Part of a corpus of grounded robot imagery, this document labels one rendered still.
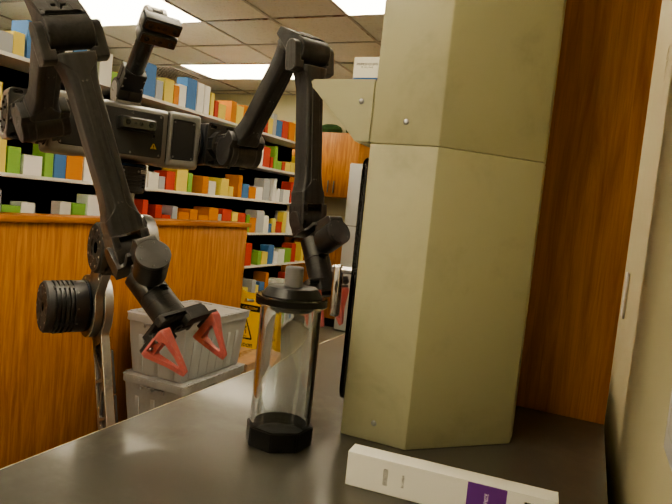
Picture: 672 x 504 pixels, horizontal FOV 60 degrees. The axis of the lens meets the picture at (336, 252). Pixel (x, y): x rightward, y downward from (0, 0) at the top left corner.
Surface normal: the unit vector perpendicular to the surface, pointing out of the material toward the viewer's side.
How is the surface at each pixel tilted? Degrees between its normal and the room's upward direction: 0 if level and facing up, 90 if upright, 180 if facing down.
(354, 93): 90
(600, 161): 90
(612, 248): 90
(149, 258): 50
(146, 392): 95
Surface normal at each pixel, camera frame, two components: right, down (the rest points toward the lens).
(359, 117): -0.40, 0.03
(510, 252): 0.36, 0.11
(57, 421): 0.91, 0.12
